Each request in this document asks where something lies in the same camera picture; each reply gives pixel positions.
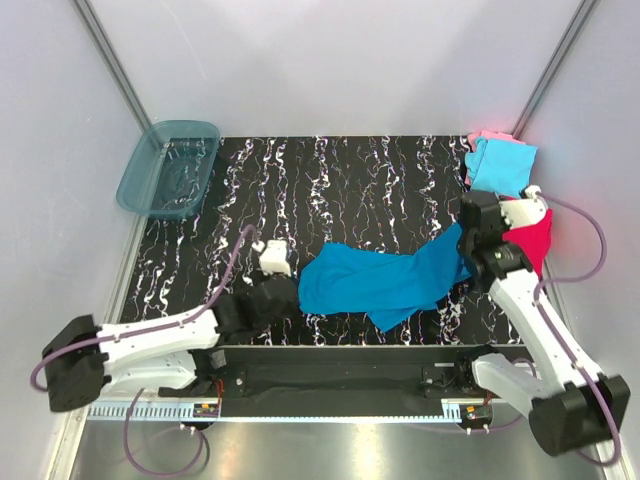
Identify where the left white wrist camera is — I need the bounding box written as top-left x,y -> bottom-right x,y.
252,239 -> 292,277

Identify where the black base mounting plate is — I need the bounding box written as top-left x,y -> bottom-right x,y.
158,344 -> 516,419

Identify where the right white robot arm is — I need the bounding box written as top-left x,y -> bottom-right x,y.
453,186 -> 631,467

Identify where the red folded shirt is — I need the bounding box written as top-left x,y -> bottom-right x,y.
503,208 -> 553,278

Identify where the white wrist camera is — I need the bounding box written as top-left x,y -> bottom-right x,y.
252,239 -> 292,277
499,185 -> 549,230

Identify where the pink folded shirt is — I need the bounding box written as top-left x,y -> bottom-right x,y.
464,129 -> 526,185

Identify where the blue t shirt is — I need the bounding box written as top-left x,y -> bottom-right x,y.
298,224 -> 470,332

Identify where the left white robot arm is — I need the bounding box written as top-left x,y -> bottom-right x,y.
36,275 -> 299,413

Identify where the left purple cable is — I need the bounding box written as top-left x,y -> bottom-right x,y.
29,224 -> 261,475

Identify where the teal plastic bin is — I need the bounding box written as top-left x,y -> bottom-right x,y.
116,120 -> 221,220

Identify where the white slotted cable duct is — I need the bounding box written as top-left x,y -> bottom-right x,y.
88,403 -> 464,422

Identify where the light blue folded shirt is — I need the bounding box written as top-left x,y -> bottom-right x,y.
465,137 -> 538,198

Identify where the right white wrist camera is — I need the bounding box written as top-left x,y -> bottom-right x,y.
499,185 -> 549,230

